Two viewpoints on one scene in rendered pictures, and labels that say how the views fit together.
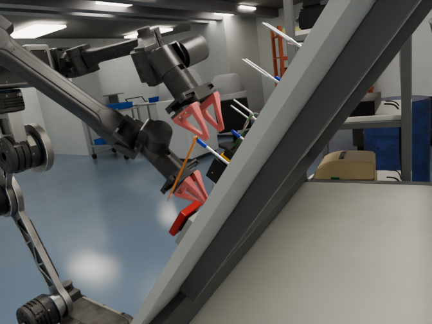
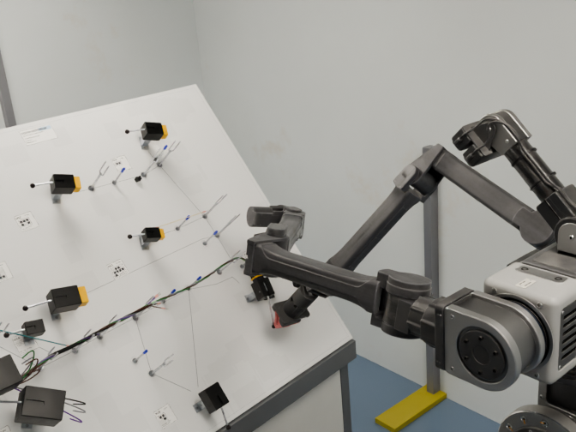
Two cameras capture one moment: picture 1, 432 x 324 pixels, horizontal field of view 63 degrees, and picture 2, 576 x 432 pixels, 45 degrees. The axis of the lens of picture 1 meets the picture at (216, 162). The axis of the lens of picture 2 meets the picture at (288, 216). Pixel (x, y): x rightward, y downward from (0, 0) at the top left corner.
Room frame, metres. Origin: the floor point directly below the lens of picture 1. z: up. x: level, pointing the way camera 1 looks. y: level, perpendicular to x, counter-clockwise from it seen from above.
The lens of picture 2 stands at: (2.56, 0.55, 2.04)
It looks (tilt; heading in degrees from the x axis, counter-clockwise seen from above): 20 degrees down; 194
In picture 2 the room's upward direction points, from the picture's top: 5 degrees counter-clockwise
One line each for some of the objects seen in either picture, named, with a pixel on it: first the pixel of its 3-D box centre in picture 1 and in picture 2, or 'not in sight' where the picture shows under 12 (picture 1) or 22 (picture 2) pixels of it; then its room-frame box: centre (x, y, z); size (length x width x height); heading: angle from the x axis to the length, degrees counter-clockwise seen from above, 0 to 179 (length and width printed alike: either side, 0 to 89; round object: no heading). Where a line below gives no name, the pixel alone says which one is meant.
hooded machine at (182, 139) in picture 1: (186, 114); not in sight; (5.96, 0.38, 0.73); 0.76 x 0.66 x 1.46; 143
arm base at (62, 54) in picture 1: (72, 62); (439, 322); (1.49, 0.52, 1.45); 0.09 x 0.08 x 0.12; 143
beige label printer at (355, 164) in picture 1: (344, 172); not in sight; (1.69, -0.63, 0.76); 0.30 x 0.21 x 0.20; 63
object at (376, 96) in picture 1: (341, 105); not in sight; (1.74, -0.66, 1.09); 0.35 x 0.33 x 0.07; 150
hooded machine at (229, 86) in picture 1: (230, 104); not in sight; (7.65, -0.47, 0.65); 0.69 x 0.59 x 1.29; 143
